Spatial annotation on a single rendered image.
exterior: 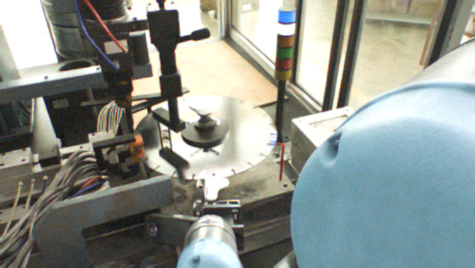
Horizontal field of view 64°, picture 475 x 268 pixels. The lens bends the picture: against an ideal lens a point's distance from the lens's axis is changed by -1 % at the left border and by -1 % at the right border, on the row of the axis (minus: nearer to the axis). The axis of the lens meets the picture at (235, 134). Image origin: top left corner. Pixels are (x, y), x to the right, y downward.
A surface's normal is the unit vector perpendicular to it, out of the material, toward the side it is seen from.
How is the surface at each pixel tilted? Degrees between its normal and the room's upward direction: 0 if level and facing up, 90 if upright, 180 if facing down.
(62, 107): 90
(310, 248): 83
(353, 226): 82
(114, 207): 90
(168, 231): 60
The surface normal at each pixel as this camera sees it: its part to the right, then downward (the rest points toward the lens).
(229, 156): 0.00, -0.81
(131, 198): 0.37, 0.54
